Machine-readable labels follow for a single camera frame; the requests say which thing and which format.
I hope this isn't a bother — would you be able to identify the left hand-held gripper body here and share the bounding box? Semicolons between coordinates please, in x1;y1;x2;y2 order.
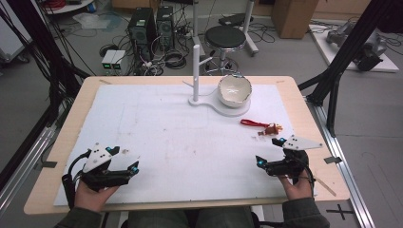
80;142;141;193

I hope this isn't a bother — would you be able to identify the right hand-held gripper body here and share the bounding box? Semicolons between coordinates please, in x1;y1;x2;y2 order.
265;134;324;186

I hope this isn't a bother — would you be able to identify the person's right hand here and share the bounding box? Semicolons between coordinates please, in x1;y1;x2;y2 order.
278;170;314;201

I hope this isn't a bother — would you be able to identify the person's left hand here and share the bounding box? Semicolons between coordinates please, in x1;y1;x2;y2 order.
73;180;121;214

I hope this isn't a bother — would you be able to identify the red small tool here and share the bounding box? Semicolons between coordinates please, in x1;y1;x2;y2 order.
240;118;284;137

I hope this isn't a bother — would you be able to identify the wooden stick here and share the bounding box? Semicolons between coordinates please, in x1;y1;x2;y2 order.
313;177;337;198

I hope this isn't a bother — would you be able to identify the white foam board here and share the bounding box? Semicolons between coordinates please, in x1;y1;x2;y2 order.
53;83;318;207

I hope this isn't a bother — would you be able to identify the white ceramic bowl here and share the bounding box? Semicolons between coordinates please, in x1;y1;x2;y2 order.
217;74;254;109

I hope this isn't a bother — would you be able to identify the black tape cross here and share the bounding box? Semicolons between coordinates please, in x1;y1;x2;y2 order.
325;203;355;221

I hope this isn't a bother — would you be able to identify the white power supply box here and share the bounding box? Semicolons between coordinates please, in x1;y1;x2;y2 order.
111;49;127;71
101;48;118;71

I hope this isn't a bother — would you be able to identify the white floor board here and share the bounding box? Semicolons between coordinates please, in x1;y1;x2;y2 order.
308;24;400;74

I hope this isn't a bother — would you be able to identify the white branched stand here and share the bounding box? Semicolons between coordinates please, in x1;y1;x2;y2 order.
182;44;252;118

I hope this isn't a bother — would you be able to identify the black round stool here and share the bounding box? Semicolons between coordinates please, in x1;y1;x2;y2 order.
203;25;248;76

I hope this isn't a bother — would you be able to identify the large black computer tower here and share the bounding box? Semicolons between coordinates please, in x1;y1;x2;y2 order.
126;7;159;62

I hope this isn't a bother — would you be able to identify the brown cardboard box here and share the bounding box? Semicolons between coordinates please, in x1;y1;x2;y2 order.
271;0;320;40

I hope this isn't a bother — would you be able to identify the black flat pedal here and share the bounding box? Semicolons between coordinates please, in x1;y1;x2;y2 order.
218;12;255;28

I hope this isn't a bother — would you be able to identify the clear plastic sheet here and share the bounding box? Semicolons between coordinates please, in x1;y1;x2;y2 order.
72;11;125;33

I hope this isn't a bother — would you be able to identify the small black computer tower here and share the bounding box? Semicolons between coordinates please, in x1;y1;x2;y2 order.
155;5;176;52

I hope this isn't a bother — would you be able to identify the round white table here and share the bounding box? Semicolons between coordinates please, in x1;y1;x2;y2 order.
42;0;97;15

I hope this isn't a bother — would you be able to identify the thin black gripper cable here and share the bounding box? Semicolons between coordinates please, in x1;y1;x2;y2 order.
303;164;317;195

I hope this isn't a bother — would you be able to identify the aluminium rail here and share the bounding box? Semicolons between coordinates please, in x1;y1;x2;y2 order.
305;94;377;228
0;125;57;211

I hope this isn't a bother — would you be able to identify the coiled black cable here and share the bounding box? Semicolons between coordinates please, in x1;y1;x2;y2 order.
163;49;188;70

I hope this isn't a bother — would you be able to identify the black metal frame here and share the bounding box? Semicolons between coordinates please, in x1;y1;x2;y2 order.
0;0;91;131
297;0;403;138

